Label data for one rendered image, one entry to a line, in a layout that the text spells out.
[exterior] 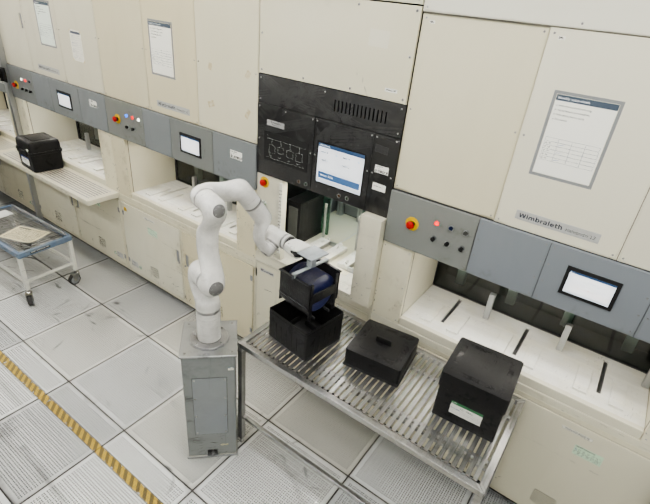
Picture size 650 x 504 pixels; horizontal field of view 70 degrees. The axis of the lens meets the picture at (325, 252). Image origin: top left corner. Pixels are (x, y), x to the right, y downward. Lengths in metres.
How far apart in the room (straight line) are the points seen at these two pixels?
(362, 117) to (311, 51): 0.41
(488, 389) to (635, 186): 0.94
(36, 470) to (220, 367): 1.19
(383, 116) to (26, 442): 2.63
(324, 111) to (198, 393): 1.57
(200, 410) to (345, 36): 1.99
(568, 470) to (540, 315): 0.76
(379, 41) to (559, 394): 1.77
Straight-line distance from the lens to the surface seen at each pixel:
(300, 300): 2.21
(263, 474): 2.86
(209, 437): 2.82
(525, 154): 2.02
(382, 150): 2.25
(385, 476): 2.93
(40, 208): 5.58
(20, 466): 3.18
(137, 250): 4.18
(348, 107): 2.32
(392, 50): 2.18
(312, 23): 2.41
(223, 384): 2.52
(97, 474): 3.01
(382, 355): 2.29
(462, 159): 2.10
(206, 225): 2.05
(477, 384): 2.07
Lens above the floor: 2.36
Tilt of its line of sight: 29 degrees down
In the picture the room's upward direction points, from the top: 6 degrees clockwise
